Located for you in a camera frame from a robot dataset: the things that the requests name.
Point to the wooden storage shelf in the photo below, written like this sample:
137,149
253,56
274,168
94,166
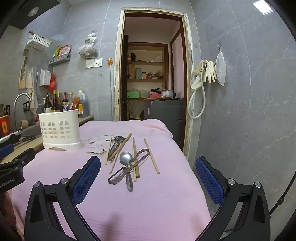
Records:
145,62

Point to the green canister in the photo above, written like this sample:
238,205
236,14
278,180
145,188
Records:
138,73

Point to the red plastic bag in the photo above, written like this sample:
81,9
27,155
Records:
52,84

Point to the orange wall hook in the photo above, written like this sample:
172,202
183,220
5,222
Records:
110,61

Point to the black range hood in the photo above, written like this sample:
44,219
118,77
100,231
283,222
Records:
34,14

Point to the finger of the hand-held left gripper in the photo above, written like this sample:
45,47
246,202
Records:
22,157
5,150

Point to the white wall socket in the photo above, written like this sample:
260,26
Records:
94,63

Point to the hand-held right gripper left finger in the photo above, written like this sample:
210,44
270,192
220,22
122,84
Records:
86,178

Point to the thin wooden chopstick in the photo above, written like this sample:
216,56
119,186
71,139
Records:
134,148
151,155
113,163
108,151
137,172

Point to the red snack packet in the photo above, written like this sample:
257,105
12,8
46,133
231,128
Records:
65,49

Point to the white mesh bag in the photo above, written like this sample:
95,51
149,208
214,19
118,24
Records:
220,67

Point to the grey appliance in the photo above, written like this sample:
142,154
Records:
166,111

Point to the red container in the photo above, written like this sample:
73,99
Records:
4,125

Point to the white paper scraps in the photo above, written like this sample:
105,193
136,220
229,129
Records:
100,144

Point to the green box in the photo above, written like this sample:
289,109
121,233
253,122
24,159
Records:
133,94

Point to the white wall basket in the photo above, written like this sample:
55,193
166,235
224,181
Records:
38,41

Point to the metal faucet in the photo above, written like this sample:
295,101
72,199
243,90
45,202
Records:
17,99

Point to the wooden door frame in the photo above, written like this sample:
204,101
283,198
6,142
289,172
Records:
119,69

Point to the hanging clear plastic bag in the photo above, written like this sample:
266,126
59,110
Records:
87,49

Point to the cream rubber gloves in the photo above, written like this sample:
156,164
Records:
210,69

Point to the white tissue box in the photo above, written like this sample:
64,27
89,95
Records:
45,77

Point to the cream plastic utensil holder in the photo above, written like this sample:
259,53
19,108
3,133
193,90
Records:
60,120

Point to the dark metal peeler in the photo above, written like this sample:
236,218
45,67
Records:
115,178

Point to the beige hanging towel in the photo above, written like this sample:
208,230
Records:
30,81

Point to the person's left hand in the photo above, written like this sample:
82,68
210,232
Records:
8,208

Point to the green yellow packet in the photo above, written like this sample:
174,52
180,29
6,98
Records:
56,51

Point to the metal spoon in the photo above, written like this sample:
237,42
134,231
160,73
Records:
126,158

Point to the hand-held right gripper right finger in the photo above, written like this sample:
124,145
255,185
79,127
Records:
209,180

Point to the thick wooden chopstick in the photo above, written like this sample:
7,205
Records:
122,144

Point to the black wall outlet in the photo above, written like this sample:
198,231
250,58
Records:
26,106

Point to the wooden cutting board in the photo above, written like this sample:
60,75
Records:
22,76

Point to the grey wall shelf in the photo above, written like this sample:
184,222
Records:
59,59

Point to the large oil jug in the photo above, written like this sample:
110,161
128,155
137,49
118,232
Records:
83,104

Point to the pink blanket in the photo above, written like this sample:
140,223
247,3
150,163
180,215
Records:
161,197

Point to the yellow cap sauce bottle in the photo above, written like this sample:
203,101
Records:
70,97

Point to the orange package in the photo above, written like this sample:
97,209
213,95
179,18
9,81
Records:
74,103

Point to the white pot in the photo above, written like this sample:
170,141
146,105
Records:
167,93

